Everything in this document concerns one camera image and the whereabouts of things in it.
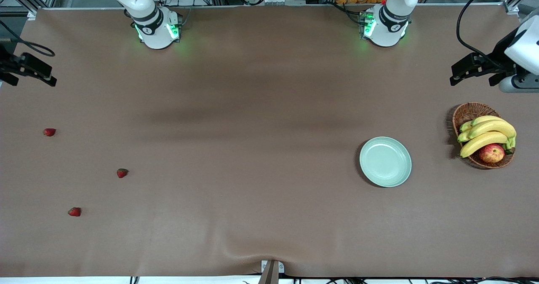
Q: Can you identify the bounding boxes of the black floor cables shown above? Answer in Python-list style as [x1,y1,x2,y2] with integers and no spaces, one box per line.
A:
[291,276,539,284]

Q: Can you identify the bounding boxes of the red yellow apple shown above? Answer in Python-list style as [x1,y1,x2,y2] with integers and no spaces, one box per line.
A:
[479,143,505,164]

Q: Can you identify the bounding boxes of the pale green round plate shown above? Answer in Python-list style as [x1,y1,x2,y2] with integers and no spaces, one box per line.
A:
[359,137,412,188]

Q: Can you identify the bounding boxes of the brown table cover sheet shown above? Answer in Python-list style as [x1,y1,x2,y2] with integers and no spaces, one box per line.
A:
[0,5,539,279]

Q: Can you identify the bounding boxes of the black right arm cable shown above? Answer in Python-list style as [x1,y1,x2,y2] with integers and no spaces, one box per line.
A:
[0,19,56,58]

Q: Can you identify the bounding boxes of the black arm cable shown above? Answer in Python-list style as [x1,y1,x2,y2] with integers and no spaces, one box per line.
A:
[0,19,56,58]
[456,0,518,70]

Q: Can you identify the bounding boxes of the brown wicker basket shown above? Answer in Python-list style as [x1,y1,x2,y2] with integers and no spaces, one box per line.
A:
[452,102,515,169]

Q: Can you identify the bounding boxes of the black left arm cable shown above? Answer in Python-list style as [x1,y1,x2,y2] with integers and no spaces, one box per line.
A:
[456,0,518,70]

